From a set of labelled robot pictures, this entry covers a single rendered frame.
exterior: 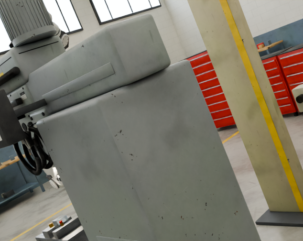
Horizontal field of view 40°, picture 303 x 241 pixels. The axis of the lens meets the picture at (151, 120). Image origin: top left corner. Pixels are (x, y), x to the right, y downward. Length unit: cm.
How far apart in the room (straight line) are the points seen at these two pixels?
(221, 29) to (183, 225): 216
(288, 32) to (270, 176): 816
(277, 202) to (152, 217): 244
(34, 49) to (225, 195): 104
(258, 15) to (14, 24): 1027
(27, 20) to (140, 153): 83
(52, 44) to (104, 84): 61
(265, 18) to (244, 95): 842
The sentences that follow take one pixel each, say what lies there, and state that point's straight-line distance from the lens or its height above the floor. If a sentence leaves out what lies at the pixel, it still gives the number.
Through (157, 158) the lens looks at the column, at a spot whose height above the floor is 129.
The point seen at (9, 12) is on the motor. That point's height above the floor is 202.
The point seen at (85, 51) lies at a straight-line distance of 149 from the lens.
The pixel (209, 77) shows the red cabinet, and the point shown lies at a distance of 738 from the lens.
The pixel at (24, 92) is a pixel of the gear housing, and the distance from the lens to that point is 198.
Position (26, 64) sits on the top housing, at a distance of 193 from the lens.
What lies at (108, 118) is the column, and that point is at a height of 149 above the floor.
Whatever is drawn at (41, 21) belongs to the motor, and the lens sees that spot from 192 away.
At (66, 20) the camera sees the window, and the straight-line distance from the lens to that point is 1142.
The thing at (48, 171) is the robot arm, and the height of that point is 122.
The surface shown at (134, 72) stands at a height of 159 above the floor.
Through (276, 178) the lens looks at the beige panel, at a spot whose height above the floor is 34.
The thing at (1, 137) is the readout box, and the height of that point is 155.
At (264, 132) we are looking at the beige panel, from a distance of 347.
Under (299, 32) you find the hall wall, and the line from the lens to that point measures 1138.
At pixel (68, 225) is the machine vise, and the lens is 214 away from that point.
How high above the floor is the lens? 159
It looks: 7 degrees down
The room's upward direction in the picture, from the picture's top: 23 degrees counter-clockwise
